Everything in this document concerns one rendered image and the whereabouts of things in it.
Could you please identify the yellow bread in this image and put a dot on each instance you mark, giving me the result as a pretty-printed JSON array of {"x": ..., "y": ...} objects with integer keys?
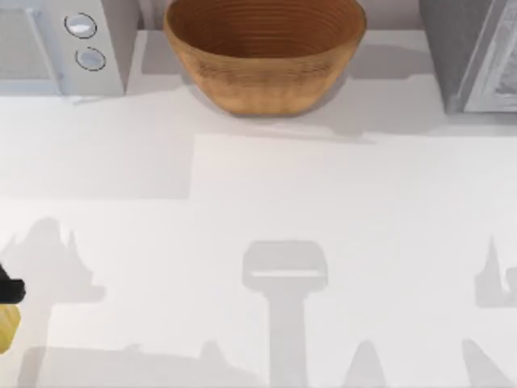
[{"x": 7, "y": 325}]

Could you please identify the large round microwave knob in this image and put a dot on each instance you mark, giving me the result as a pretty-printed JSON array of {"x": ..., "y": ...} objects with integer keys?
[{"x": 80, "y": 25}]

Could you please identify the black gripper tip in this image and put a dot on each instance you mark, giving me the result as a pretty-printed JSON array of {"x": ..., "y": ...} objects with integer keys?
[{"x": 9, "y": 288}]

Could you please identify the small round microwave knob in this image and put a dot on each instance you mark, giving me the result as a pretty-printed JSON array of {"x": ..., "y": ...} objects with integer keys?
[{"x": 90, "y": 58}]

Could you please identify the brown woven basket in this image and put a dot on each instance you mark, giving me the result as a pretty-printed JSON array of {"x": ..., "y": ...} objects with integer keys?
[{"x": 264, "y": 77}]

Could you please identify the pale microwave oven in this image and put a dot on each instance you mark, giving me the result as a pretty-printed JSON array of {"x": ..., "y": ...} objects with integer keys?
[{"x": 113, "y": 48}]

